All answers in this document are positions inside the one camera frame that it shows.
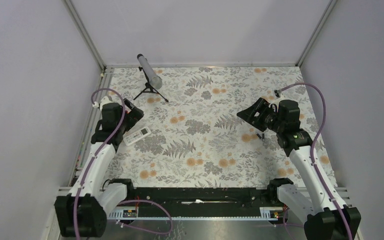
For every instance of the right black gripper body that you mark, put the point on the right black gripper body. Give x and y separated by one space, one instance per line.
267 115

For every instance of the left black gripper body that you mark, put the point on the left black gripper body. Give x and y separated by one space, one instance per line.
131 118

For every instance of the white AC remote control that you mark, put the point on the white AC remote control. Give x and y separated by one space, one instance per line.
136 136

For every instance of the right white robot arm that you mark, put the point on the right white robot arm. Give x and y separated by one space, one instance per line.
324 214

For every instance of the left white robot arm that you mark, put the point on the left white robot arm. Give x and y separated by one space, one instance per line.
83 211

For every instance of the grey microphone on tripod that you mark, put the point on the grey microphone on tripod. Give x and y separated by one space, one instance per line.
153 81

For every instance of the floral patterned table mat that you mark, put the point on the floral patterned table mat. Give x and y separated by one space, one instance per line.
197 139

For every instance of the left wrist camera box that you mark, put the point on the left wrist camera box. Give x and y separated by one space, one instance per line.
99 102

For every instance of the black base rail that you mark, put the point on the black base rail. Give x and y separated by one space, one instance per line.
191 202

